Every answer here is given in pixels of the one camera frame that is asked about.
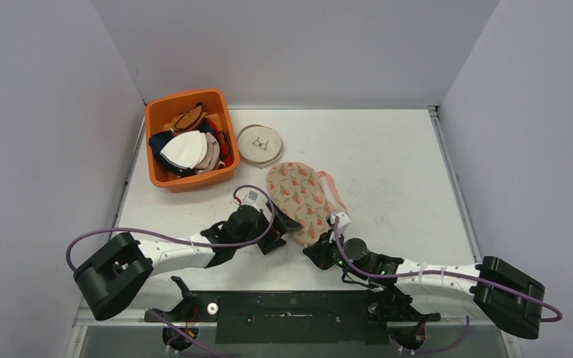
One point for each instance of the red garment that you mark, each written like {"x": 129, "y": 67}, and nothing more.
{"x": 226, "y": 152}

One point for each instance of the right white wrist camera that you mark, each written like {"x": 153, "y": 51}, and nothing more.
{"x": 338, "y": 222}

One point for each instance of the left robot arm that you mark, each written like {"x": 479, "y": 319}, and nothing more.
{"x": 135, "y": 267}

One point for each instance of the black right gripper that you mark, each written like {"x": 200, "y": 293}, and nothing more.
{"x": 319, "y": 253}

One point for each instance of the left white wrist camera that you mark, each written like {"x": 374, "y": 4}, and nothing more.
{"x": 254, "y": 199}

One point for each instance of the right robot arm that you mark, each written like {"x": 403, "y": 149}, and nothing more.
{"x": 490, "y": 290}

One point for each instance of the white mesh laundry bag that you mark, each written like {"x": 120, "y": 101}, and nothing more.
{"x": 259, "y": 145}

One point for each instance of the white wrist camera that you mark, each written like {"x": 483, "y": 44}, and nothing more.
{"x": 338, "y": 222}
{"x": 254, "y": 199}

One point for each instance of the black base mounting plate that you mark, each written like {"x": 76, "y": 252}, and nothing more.
{"x": 299, "y": 317}

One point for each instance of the beige bra in bin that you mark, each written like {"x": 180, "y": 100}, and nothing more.
{"x": 211, "y": 159}

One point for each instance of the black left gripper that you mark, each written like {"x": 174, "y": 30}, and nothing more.
{"x": 282, "y": 225}

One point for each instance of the orange plastic bin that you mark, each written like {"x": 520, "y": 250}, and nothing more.
{"x": 158, "y": 117}

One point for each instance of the navy blue garment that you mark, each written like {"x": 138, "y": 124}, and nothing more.
{"x": 159, "y": 140}

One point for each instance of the carrot print bra case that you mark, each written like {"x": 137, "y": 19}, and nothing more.
{"x": 305, "y": 195}

